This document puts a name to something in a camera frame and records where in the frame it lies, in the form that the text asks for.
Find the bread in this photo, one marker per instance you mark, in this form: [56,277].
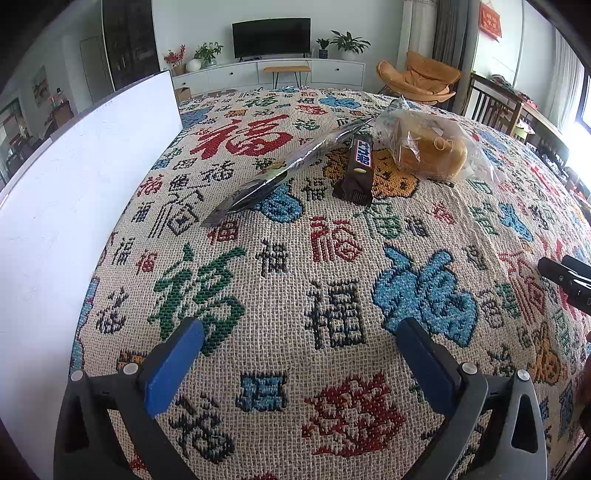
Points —
[429,150]

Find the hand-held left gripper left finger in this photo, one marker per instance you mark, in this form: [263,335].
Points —
[171,364]

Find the wooden dining table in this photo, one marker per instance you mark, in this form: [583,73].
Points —
[545,124]

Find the white sheer curtain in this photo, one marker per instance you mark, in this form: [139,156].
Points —
[565,74]

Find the cardboard box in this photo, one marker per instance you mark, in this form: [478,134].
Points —
[183,94]

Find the orange lounge chair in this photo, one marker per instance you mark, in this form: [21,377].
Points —
[420,78]

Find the dark tall cabinet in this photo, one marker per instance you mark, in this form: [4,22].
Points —
[129,41]

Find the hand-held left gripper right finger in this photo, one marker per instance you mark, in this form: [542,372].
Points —
[429,364]

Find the small potted plant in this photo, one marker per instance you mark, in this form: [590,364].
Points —
[323,48]

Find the dark wooden chair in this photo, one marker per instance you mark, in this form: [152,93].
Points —
[489,104]

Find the window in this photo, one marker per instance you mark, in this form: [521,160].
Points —
[584,106]

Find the printed woven blanket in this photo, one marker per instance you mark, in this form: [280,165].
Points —
[323,277]

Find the brown chocolate bar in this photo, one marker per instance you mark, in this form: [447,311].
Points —
[358,170]

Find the large green potted plant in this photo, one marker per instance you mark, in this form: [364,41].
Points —
[348,44]

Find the small wooden bench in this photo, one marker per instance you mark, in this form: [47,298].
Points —
[286,69]

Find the grey curtain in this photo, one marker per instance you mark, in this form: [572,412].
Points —
[452,37]

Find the green plant in white pot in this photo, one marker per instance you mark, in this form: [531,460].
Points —
[205,54]

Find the framed wall picture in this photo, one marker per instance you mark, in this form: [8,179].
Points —
[40,86]

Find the red flower arrangement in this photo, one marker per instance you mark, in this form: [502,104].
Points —
[174,57]

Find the white television cabinet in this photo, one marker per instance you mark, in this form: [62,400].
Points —
[231,76]

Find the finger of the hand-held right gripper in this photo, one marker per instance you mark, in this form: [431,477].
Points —
[565,284]
[579,265]

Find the white board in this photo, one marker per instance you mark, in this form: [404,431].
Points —
[69,207]

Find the red wall hanging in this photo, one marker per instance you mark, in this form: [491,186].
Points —
[490,21]

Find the silver foil snack packet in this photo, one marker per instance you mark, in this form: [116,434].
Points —
[277,173]

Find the black flat-screen television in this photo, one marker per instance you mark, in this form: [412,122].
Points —
[271,38]

